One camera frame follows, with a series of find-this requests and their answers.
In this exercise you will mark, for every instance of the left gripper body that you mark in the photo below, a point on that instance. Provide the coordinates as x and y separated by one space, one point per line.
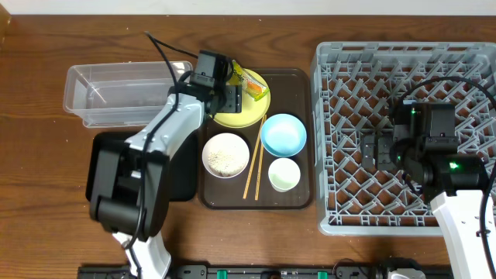
215 91

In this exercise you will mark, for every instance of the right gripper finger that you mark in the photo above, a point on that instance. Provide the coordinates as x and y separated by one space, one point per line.
367 149
384 162

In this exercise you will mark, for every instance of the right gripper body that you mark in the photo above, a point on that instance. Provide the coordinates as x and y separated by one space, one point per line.
406 147

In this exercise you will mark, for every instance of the green orange snack wrapper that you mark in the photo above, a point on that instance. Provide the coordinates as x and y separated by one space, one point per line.
254 88

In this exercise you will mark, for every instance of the white bowl with rice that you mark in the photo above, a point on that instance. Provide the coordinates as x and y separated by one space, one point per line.
225 155

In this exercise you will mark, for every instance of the pale green cup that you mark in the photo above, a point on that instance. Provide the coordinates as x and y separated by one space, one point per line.
284 174

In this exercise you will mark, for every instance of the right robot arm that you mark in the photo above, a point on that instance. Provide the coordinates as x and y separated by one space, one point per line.
457 188

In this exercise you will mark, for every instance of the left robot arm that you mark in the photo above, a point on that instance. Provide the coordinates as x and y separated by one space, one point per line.
136 225

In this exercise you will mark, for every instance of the grey dishwasher rack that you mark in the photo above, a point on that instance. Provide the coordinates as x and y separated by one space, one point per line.
352 88

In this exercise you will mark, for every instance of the black waste tray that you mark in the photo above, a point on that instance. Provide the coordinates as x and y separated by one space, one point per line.
182 166

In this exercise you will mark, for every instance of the clear plastic waste bin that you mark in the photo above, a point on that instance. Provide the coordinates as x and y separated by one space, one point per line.
119 94

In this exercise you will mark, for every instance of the yellow plate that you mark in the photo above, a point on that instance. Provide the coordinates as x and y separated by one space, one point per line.
252 111

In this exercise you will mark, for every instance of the light blue bowl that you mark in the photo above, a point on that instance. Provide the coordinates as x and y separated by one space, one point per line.
283 135

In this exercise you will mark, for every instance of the right wooden chopstick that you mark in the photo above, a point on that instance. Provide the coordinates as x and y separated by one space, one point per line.
260 160

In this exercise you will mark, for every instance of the wooden chopstick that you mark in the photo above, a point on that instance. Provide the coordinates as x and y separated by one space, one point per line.
252 162
260 160

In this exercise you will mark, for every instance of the dark brown serving tray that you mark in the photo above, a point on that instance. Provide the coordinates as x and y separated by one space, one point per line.
289 91

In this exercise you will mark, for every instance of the left wooden chopstick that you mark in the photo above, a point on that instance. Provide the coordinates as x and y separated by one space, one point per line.
252 162

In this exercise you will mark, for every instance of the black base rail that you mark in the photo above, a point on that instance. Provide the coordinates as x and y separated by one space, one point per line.
203 272

